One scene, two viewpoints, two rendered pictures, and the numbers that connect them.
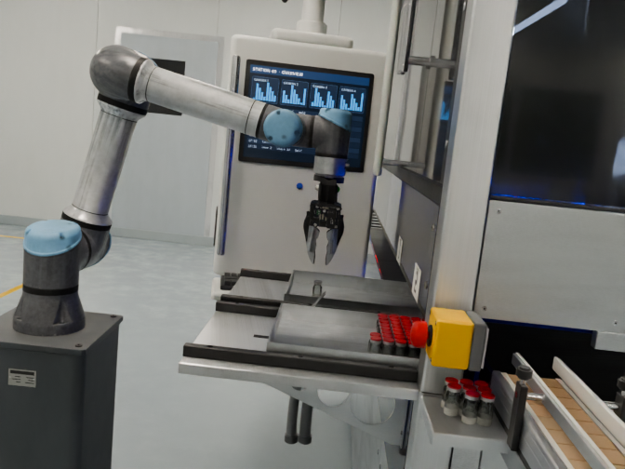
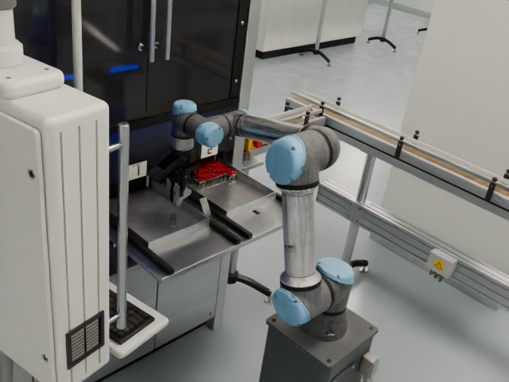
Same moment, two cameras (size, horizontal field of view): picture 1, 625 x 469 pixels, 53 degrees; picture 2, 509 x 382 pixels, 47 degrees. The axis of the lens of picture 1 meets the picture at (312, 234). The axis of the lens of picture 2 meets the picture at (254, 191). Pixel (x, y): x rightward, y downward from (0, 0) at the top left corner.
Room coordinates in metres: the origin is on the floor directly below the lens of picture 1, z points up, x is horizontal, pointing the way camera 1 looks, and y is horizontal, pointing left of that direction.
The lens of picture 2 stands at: (2.62, 1.28, 2.02)
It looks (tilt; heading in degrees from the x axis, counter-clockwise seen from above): 29 degrees down; 220
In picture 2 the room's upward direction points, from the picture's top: 8 degrees clockwise
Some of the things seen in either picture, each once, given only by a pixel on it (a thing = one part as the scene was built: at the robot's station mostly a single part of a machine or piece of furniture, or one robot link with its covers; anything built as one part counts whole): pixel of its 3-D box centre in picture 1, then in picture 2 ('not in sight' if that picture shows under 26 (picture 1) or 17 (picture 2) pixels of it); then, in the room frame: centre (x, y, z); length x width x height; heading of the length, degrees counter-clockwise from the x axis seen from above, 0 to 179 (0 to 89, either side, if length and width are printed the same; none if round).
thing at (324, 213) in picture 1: (325, 202); (182, 163); (1.45, -0.02, 1.12); 0.09 x 0.08 x 0.12; 179
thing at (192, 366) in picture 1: (325, 322); (199, 213); (1.33, -0.05, 0.87); 0.70 x 0.48 x 0.02; 178
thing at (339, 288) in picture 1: (356, 295); (150, 211); (1.50, -0.12, 0.90); 0.34 x 0.26 x 0.04; 88
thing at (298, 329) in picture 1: (362, 339); (222, 186); (1.16, -0.11, 0.90); 0.34 x 0.26 x 0.04; 88
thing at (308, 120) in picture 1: (289, 128); (207, 129); (1.45, 0.08, 1.28); 0.11 x 0.11 x 0.08; 87
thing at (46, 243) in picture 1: (53, 252); (331, 283); (1.37, 0.57, 0.96); 0.13 x 0.12 x 0.14; 177
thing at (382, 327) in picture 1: (384, 337); (215, 180); (1.16, -0.16, 0.90); 0.18 x 0.02 x 0.05; 178
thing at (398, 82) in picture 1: (400, 75); not in sight; (2.23, -0.25, 1.51); 0.49 x 0.01 x 0.59; 178
